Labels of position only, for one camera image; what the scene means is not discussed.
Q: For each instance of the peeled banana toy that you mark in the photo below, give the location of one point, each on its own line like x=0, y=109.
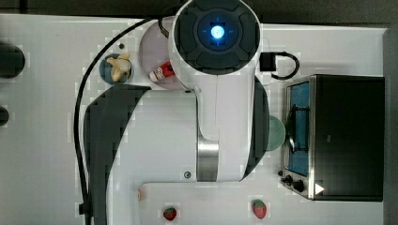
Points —
x=121, y=67

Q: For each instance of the red strawberry toy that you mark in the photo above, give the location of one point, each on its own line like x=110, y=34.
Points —
x=259, y=209
x=170, y=213

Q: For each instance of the red ketchup bottle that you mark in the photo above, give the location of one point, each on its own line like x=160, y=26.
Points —
x=162, y=72

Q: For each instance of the small blue bowl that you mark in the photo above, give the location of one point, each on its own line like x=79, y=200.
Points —
x=105, y=70

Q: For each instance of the black round burner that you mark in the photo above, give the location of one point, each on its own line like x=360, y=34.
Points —
x=12, y=61

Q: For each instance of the black toaster oven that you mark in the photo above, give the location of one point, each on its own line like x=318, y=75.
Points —
x=334, y=145

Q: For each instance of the green perforated strainer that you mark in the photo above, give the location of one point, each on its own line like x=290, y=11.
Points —
x=276, y=134

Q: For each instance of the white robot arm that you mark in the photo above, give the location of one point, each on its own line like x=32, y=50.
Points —
x=212, y=128

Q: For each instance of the pink round plate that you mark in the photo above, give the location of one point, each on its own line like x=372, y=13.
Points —
x=154, y=52

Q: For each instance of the black camera with cable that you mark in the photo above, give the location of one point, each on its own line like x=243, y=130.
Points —
x=267, y=62

